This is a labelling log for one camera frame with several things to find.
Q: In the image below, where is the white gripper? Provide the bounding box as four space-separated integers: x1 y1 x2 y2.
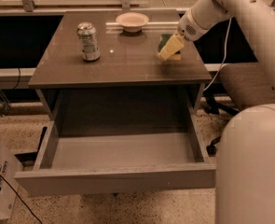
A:
158 8 210 62

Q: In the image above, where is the green and yellow sponge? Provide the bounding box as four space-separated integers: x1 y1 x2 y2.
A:
157 33 182 62

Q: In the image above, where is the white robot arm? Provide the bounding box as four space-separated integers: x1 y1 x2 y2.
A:
158 0 275 224

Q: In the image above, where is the grey drawer cabinet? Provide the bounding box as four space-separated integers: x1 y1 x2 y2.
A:
29 10 210 127

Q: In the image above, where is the open grey top drawer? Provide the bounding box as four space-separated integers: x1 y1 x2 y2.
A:
15 112 215 196

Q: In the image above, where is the white bowl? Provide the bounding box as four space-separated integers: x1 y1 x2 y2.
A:
116 12 149 33

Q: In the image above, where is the office chair with black base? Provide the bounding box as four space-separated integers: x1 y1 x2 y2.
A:
203 62 262 156

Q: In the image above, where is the silver soda can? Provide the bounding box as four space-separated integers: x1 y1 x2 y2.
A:
76 22 100 62

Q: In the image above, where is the white cardboard box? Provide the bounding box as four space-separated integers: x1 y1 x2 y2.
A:
0 141 22 220

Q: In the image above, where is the white cable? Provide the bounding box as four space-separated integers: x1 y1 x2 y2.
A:
202 16 232 92

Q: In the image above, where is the black cable at left wall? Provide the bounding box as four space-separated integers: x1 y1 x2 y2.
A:
9 67 21 91

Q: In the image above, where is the black cable on floor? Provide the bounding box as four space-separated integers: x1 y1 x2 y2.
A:
0 153 44 224

